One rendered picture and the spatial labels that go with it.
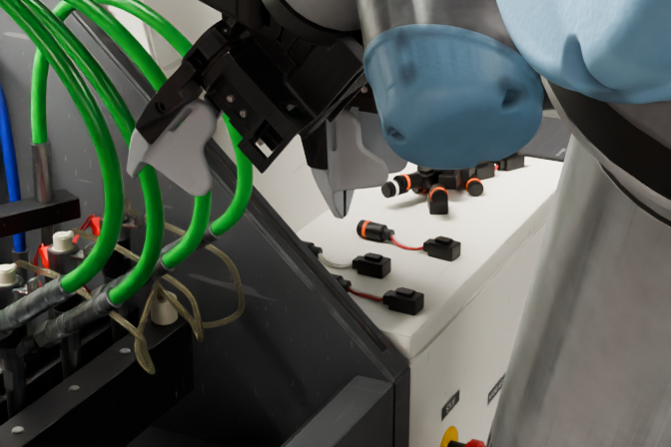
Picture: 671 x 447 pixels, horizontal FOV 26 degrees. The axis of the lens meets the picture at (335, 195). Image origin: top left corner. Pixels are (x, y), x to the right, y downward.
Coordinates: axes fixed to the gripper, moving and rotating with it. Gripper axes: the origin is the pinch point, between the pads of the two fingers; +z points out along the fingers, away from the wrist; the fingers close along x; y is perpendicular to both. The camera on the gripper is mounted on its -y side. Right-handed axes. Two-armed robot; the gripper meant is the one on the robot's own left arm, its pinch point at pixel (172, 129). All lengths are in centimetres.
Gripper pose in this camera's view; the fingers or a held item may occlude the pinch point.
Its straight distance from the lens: 96.4
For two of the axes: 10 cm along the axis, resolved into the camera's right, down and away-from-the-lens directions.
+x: 6.1, -4.9, 6.3
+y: 6.6, 7.5, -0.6
